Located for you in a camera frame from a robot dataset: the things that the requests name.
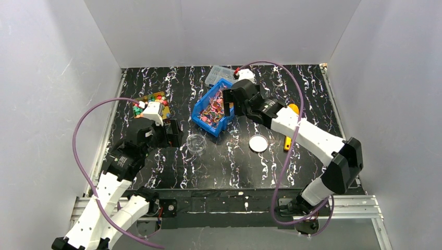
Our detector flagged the blue bin of lollipops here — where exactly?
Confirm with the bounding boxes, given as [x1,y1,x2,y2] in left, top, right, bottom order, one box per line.
[191,78,234,137]

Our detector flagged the tin tray of star candies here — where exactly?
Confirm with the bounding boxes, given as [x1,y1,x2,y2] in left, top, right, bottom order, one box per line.
[132,92,171,121]

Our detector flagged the yellow plastic scoop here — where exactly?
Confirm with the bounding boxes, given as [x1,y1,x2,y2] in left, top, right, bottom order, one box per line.
[284,103,299,152]

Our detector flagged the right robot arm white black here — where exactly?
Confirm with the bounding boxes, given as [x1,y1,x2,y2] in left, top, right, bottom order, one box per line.
[223,80,363,208]

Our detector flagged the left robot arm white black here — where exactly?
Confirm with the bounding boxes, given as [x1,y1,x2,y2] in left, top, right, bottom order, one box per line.
[51,118,183,249]

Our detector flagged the clear plastic jar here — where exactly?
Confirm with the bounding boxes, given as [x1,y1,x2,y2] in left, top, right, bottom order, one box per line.
[186,134,207,156]

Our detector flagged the clear plastic compartment box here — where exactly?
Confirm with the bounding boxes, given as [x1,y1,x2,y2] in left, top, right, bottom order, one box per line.
[204,65,237,88]

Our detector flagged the white round jar lid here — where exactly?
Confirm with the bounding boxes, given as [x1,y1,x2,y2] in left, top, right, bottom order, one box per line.
[249,134,268,153]

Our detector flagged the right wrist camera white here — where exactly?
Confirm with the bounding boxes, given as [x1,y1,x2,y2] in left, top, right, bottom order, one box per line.
[233,69,256,84]

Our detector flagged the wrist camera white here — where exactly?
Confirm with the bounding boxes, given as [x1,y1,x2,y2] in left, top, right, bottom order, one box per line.
[141,102,164,126]
[233,69,256,84]

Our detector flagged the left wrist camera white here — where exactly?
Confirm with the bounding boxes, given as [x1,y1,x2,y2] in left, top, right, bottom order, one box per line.
[141,102,164,126]

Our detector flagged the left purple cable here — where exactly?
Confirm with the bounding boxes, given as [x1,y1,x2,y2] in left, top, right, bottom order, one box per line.
[71,97,166,250]

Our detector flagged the purple cable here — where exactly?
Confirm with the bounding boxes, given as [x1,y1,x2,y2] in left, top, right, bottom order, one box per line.
[238,61,335,236]
[71,97,166,250]

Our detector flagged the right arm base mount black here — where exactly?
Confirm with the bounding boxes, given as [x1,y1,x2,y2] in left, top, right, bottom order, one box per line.
[276,198,320,236]

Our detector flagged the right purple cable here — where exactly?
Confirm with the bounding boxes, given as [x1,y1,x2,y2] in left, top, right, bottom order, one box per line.
[238,61,335,236]

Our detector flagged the aluminium frame rail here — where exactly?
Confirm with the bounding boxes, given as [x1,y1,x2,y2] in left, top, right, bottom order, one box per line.
[70,195,384,221]

